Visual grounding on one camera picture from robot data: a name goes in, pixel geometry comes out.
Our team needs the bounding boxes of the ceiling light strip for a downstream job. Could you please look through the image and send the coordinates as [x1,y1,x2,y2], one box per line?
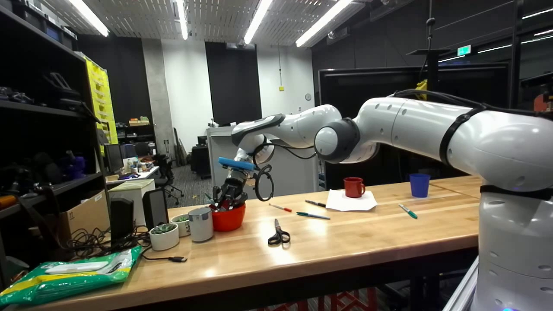
[67,0,110,38]
[171,0,190,42]
[294,0,354,49]
[242,0,275,47]

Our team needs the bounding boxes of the yellow banner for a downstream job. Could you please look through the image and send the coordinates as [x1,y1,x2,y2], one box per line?
[85,56,121,146]

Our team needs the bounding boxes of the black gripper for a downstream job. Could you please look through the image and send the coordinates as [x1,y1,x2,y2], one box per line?
[212,178,249,211]

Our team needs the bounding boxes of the grey cylindrical can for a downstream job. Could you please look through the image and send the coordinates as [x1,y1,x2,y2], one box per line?
[188,204,216,242]

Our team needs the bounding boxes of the black office chair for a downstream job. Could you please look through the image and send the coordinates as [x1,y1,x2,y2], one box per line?
[152,154,187,206]

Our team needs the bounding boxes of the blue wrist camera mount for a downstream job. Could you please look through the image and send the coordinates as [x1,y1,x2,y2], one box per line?
[218,158,257,173]

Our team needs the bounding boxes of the black storage shelf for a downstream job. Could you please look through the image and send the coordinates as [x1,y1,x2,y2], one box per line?
[0,0,109,284]

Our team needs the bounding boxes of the short green marker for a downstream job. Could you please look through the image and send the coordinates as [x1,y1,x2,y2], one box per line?
[397,203,420,220]

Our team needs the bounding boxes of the green wipes package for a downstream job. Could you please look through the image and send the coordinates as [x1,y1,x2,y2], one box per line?
[0,244,145,308]

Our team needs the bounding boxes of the orange plastic bowl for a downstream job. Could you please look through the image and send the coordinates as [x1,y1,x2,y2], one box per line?
[209,203,247,234]

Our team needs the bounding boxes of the tangled black cables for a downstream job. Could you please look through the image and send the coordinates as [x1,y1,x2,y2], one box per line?
[71,225,119,260]

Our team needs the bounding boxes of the purple object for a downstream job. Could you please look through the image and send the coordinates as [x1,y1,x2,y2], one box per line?
[62,151,88,180]

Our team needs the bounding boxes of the brown cardboard box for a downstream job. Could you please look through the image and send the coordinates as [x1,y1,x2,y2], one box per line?
[57,189,110,241]

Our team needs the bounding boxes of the large white succulent pot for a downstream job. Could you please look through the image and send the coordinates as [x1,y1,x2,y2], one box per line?
[147,222,181,253]

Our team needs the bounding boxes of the black speaker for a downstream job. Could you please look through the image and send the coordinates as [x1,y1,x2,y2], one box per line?
[142,187,171,230]
[109,197,136,249]

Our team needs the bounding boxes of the white box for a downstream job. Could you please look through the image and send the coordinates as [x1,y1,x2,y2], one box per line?
[107,178,157,227]

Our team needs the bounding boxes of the small white succulent pot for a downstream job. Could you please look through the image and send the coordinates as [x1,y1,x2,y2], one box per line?
[171,213,193,239]

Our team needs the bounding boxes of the black stand pole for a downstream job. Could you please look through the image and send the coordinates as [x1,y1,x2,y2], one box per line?
[408,0,451,99]

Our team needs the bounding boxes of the red mug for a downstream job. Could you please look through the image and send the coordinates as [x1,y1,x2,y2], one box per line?
[342,175,368,199]

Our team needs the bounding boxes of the blue cup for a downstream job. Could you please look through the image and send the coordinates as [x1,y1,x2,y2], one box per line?
[408,171,432,199]

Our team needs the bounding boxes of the white paper sheet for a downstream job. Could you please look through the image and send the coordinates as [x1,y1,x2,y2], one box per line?
[325,187,378,213]

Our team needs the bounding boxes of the long green marker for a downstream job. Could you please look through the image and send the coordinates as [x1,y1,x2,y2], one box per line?
[295,209,332,222]

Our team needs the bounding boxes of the clear pen red cap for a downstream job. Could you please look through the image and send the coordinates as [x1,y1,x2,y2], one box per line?
[268,201,294,215]

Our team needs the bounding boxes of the black scissors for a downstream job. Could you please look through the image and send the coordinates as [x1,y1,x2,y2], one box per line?
[266,216,292,248]

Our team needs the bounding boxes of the black cabinet enclosure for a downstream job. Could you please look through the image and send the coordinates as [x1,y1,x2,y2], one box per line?
[314,63,511,187]

